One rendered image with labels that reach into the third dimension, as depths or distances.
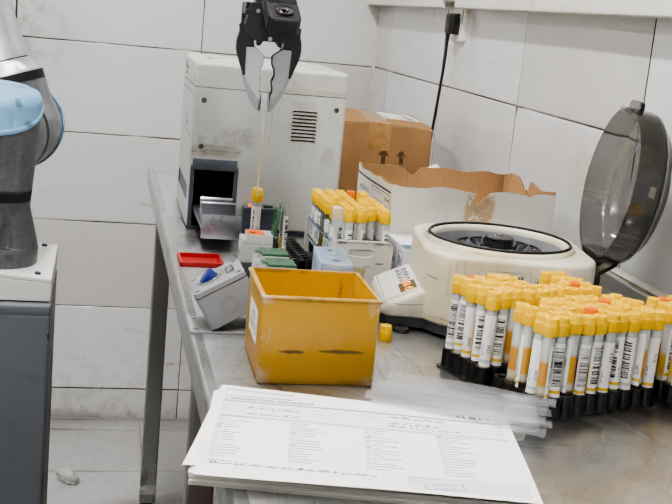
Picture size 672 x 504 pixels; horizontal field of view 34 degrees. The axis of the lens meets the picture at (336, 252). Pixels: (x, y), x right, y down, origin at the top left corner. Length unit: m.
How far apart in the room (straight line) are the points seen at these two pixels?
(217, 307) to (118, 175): 1.97
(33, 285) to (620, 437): 0.76
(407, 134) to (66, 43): 1.22
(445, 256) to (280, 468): 0.55
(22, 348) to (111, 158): 1.85
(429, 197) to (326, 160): 0.31
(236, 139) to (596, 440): 1.02
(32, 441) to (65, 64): 1.89
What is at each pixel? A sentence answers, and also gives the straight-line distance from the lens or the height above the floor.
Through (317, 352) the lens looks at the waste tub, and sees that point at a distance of 1.21.
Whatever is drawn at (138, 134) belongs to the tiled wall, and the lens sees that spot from 3.30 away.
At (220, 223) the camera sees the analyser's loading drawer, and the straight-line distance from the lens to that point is 1.83.
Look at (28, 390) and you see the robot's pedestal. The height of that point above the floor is 0.76.
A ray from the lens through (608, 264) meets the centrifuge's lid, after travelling 1.55.
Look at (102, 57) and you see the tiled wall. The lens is 3.28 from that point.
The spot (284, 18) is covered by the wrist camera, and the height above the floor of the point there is 1.26.
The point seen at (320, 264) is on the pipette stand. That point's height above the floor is 0.97.
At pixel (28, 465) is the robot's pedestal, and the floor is 0.65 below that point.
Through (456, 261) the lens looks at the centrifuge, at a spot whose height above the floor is 0.98.
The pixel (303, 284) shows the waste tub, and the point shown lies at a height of 0.96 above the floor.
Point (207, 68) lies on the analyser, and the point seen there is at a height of 1.16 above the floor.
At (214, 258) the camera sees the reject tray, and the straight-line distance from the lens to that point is 1.78.
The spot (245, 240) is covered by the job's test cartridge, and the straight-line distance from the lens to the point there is 1.61.
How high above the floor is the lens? 1.27
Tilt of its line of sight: 12 degrees down
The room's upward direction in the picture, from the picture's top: 6 degrees clockwise
